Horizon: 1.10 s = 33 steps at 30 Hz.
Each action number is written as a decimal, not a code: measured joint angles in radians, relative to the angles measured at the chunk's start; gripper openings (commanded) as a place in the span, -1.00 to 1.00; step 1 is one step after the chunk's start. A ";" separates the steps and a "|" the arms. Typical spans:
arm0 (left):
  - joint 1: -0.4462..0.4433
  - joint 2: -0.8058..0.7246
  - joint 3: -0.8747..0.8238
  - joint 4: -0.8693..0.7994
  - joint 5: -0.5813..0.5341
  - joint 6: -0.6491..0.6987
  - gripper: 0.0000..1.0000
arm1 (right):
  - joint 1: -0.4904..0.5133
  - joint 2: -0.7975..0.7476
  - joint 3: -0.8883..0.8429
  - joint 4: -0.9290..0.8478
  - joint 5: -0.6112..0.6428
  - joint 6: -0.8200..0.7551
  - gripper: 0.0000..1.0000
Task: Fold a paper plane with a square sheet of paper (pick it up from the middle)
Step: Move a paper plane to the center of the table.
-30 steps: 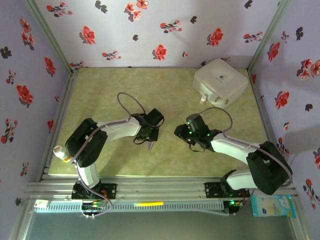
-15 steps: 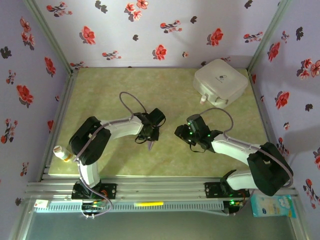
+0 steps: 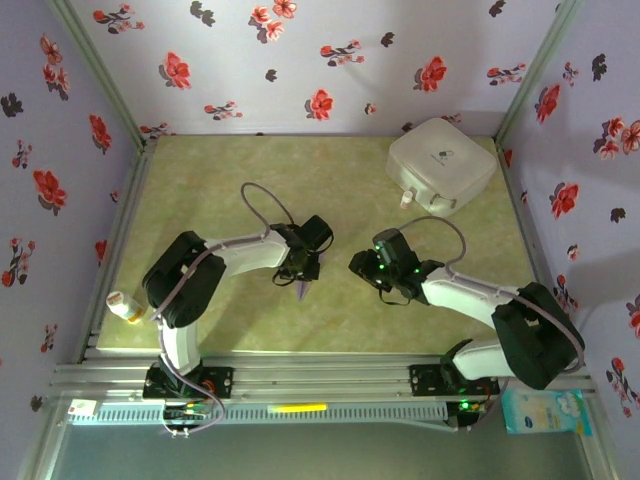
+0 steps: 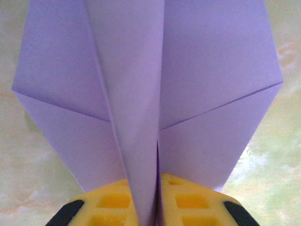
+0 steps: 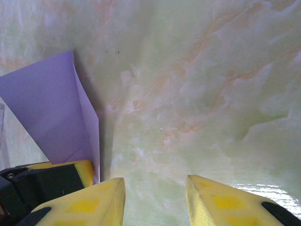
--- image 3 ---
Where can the lavender paper sheet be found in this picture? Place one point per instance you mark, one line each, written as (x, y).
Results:
(301, 290)

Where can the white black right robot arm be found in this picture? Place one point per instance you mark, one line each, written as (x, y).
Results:
(465, 297)

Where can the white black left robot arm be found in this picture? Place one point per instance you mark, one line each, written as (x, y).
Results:
(255, 252)

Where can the small white pink-capped bottle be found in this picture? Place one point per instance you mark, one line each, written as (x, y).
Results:
(406, 198)

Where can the white plastic storage box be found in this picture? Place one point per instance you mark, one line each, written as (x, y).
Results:
(440, 160)

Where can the yellow label strip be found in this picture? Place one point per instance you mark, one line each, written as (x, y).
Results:
(297, 408)

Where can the white bottle with orange cap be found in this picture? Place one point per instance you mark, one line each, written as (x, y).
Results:
(122, 305)

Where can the blue wet wipes packet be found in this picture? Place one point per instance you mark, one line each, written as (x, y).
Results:
(545, 412)

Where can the white box with red mark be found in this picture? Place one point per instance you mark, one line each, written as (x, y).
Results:
(84, 409)

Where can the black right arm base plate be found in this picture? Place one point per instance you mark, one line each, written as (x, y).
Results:
(420, 380)

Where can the long grooved aluminium rail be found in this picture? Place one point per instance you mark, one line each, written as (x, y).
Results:
(320, 375)

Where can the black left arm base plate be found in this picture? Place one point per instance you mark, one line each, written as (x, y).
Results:
(225, 382)

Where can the aluminium table edge rail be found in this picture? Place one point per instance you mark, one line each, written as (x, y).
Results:
(131, 200)
(536, 250)

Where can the aluminium corner post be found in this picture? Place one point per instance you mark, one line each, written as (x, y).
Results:
(102, 75)
(536, 75)

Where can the aluminium frame leg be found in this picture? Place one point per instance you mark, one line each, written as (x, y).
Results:
(47, 445)
(600, 450)

